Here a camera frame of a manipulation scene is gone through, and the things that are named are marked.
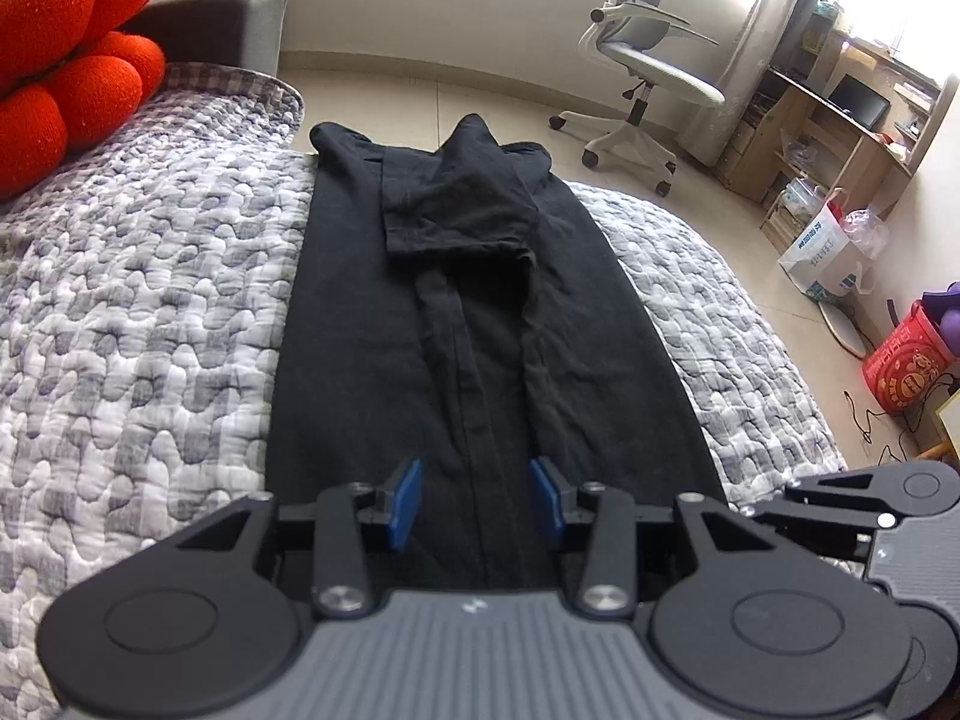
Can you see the purple plush toy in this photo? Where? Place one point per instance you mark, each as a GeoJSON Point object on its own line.
{"type": "Point", "coordinates": [946, 315]}

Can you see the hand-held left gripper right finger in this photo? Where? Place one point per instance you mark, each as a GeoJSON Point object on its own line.
{"type": "Point", "coordinates": [546, 499]}

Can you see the grey white quilted blanket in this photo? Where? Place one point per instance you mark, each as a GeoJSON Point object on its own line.
{"type": "Point", "coordinates": [150, 300]}

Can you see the translucent pink plastic bag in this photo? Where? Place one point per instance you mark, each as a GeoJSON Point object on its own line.
{"type": "Point", "coordinates": [866, 231]}

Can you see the white paper shopping bag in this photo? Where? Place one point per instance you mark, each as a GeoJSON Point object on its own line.
{"type": "Point", "coordinates": [821, 255]}

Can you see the beige curtain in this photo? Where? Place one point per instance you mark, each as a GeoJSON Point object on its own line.
{"type": "Point", "coordinates": [772, 15]}

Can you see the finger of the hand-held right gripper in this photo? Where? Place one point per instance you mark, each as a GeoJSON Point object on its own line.
{"type": "Point", "coordinates": [825, 538]}
{"type": "Point", "coordinates": [840, 491]}

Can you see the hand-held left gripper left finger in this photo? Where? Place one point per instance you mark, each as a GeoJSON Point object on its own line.
{"type": "Point", "coordinates": [405, 499]}

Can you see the grey sofa armrest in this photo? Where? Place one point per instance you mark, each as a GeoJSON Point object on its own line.
{"type": "Point", "coordinates": [225, 22]}

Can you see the black T-shirt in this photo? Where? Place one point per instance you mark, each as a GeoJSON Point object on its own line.
{"type": "Point", "coordinates": [465, 315]}

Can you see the wooden desk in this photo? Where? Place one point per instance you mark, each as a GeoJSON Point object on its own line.
{"type": "Point", "coordinates": [862, 157]}

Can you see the orange flower cushion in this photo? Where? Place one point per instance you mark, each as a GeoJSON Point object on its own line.
{"type": "Point", "coordinates": [45, 30]}

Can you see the black monitor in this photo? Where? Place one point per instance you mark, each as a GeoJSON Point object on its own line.
{"type": "Point", "coordinates": [861, 101]}

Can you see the clear plastic bag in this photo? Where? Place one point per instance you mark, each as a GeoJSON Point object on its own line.
{"type": "Point", "coordinates": [801, 199]}

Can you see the white oval flat object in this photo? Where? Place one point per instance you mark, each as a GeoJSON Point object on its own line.
{"type": "Point", "coordinates": [846, 330]}

